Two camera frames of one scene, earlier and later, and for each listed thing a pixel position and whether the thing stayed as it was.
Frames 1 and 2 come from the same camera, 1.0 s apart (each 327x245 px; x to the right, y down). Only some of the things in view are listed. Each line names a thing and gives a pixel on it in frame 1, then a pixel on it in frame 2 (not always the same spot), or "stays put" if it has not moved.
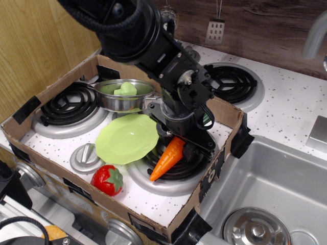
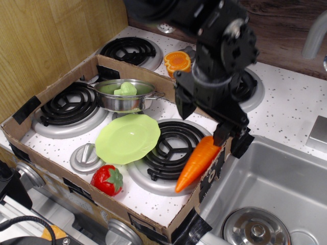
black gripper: x=189 y=130 -> x=214 y=84
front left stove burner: x=71 y=111 stays put
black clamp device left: x=12 y=187 stays put
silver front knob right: x=118 y=234 stays put
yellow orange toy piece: x=53 y=233 stays put
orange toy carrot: x=171 y=156 -> x=205 y=154
